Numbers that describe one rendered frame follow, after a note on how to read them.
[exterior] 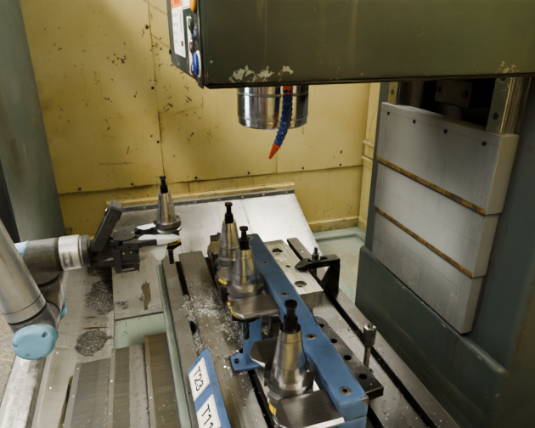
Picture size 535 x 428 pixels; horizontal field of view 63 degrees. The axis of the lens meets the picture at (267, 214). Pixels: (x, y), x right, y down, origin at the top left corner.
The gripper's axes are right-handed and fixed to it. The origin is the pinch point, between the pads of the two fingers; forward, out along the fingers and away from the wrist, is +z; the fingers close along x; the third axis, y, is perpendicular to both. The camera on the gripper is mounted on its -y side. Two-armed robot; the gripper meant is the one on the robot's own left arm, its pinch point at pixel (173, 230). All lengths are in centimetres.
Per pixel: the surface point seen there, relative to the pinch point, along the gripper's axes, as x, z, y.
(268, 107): 7.3, 21.3, -28.1
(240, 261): 34.1, 7.9, -8.3
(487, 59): 33, 51, -38
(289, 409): 60, 7, -3
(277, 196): -99, 59, 35
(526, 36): 33, 59, -42
